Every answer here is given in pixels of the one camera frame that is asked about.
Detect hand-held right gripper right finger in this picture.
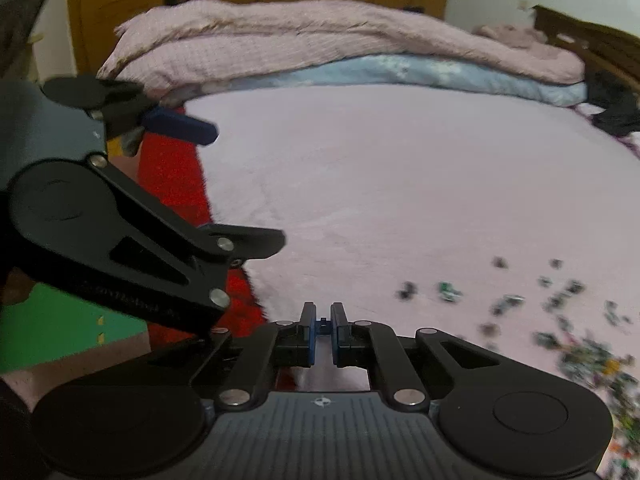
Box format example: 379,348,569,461
331,302,502,412

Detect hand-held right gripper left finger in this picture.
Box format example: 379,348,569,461
150,302,317,409

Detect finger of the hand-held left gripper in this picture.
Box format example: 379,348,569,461
99,94,220,145
75,155,287,337

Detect red blanket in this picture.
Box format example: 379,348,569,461
136,105,272,343

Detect dark panel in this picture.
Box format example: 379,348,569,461
0,0,52,82

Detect folded pink quilt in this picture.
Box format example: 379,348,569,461
97,0,587,107

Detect green mat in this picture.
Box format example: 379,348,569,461
0,281,152,377

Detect light blue quilt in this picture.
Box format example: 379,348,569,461
170,54,589,109

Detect scatter of small colourful pieces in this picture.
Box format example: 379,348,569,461
394,254,640,480

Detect pink pillow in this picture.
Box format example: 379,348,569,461
471,23,552,50

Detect dark cloth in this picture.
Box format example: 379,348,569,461
584,69,640,139

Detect dark wooden headboard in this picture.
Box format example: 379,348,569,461
531,4,640,92

